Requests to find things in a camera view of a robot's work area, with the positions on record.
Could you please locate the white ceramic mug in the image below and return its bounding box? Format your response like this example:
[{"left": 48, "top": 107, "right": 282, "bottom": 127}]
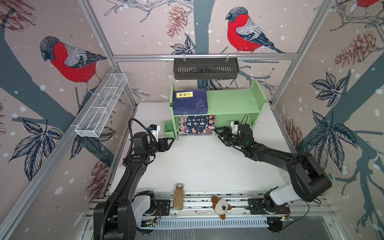
[{"left": 281, "top": 171, "right": 292, "bottom": 184}]

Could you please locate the illustrated Chinese history book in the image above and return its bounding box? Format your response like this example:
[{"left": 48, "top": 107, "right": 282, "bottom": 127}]
[{"left": 178, "top": 115, "right": 217, "bottom": 136}]

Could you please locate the green two-tier wooden shelf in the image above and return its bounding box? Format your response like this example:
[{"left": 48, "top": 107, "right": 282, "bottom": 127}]
[{"left": 164, "top": 80, "right": 268, "bottom": 140}]

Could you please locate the blue book wide yellow label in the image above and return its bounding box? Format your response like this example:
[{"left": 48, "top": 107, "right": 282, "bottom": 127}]
[{"left": 173, "top": 112, "right": 208, "bottom": 116}]

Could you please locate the dark hanging perforated basket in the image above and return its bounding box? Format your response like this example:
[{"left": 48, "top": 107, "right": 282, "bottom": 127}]
[{"left": 174, "top": 58, "right": 239, "bottom": 80}]

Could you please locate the dark blue bottom book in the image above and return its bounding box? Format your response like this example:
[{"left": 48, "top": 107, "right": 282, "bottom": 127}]
[{"left": 173, "top": 89, "right": 208, "bottom": 110}]

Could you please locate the glass jar of grains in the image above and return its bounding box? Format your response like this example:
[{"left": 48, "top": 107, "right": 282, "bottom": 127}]
[{"left": 173, "top": 183, "right": 184, "bottom": 211}]

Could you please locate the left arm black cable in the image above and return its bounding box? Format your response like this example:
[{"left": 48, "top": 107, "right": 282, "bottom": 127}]
[{"left": 128, "top": 117, "right": 157, "bottom": 142}]

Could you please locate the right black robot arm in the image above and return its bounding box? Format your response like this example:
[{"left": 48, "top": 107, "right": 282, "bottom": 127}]
[{"left": 215, "top": 124, "right": 332, "bottom": 213}]

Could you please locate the brown white plush toy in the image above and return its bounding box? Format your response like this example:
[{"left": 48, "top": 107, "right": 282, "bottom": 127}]
[{"left": 211, "top": 196, "right": 232, "bottom": 220}]

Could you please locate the white wire mesh tray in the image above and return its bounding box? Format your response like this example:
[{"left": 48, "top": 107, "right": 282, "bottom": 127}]
[{"left": 75, "top": 73, "right": 128, "bottom": 138}]

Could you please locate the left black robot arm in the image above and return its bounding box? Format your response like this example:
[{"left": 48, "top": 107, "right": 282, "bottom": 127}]
[{"left": 94, "top": 132, "right": 175, "bottom": 240}]

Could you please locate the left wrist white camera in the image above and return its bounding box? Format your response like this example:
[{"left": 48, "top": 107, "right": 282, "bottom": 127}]
[{"left": 148, "top": 124, "right": 161, "bottom": 141}]

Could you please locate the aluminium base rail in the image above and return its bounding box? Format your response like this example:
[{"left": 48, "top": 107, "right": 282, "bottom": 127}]
[{"left": 155, "top": 191, "right": 336, "bottom": 218}]

